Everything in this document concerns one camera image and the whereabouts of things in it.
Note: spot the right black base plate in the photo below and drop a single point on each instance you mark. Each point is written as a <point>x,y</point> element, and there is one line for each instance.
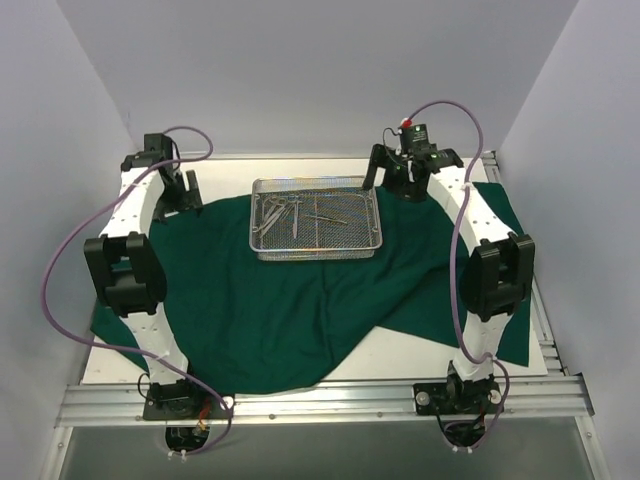
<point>472,399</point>

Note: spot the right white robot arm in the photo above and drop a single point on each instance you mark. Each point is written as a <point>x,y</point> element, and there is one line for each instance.
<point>480,260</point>

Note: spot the green surgical drape cloth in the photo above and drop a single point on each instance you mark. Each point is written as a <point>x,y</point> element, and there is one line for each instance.
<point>254,327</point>

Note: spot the steel forceps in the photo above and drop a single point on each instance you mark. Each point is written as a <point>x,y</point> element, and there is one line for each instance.
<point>295,203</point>

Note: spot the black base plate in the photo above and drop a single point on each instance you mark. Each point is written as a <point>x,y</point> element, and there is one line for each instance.
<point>472,399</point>
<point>187,404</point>

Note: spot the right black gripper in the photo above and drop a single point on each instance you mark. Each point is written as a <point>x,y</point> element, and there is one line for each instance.
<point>400,185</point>

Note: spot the aluminium front rail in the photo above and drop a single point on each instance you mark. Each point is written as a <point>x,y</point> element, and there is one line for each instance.
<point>119,405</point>

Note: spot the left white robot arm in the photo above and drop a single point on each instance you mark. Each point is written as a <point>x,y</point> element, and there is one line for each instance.
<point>126,271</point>

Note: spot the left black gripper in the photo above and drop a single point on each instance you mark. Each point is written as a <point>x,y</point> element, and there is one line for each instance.
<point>176,198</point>

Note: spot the wire mesh instrument tray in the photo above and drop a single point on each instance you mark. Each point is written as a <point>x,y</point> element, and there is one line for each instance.
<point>340,197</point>

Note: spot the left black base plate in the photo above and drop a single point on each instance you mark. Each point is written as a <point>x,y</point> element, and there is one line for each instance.
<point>187,404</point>

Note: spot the steel surgical scissors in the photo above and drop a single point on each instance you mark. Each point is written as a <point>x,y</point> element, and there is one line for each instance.
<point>278,208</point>

